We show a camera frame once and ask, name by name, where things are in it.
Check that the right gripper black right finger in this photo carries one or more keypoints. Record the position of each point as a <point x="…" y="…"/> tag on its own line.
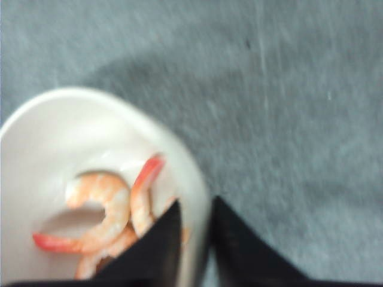
<point x="244" y="259"/>

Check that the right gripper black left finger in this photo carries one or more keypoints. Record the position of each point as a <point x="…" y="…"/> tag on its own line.
<point x="153" y="260"/>

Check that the beige ribbed bowl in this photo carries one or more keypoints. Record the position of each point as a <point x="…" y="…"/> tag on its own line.
<point x="61" y="133"/>

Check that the large pink shrimp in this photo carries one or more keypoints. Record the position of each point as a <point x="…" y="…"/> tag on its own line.
<point x="99" y="202"/>

